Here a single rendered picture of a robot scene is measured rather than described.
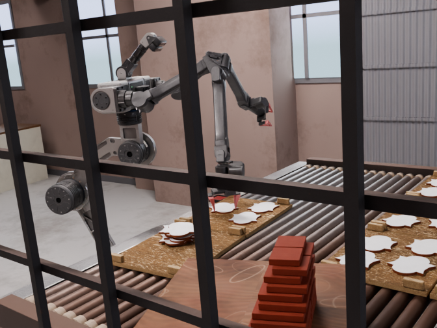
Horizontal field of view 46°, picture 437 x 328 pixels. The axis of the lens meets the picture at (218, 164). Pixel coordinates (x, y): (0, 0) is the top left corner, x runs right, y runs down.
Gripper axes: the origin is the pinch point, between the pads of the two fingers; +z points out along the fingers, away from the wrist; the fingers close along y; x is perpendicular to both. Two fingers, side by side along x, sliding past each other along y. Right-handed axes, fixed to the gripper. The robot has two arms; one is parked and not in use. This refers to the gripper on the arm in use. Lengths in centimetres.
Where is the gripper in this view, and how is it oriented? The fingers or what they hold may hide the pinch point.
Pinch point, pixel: (224, 208)
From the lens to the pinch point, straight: 234.8
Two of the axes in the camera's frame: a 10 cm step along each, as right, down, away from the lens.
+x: -1.9, -2.1, 9.6
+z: 0.8, 9.7, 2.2
